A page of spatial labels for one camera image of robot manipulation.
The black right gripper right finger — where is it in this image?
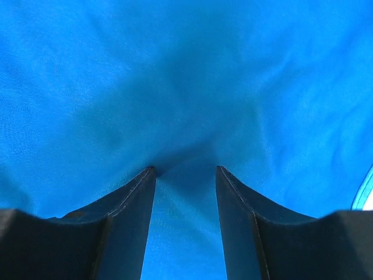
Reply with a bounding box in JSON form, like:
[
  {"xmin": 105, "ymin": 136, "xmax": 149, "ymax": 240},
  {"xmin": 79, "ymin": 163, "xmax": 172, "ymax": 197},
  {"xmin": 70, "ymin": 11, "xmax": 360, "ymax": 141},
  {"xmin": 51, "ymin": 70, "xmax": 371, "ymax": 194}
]
[{"xmin": 216, "ymin": 166, "xmax": 372, "ymax": 279}]

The blue cloth napkin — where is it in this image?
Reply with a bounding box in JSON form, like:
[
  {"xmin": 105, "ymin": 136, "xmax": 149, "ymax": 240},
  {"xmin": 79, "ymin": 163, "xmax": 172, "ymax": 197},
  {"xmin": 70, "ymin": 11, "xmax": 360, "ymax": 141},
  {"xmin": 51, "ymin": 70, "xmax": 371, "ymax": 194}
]
[{"xmin": 1, "ymin": 1, "xmax": 372, "ymax": 279}]

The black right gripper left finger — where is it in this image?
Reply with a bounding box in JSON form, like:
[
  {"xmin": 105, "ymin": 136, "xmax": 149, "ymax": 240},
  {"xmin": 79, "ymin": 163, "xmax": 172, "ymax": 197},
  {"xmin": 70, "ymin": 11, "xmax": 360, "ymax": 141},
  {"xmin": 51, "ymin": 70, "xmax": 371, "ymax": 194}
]
[{"xmin": 1, "ymin": 167, "xmax": 156, "ymax": 279}]

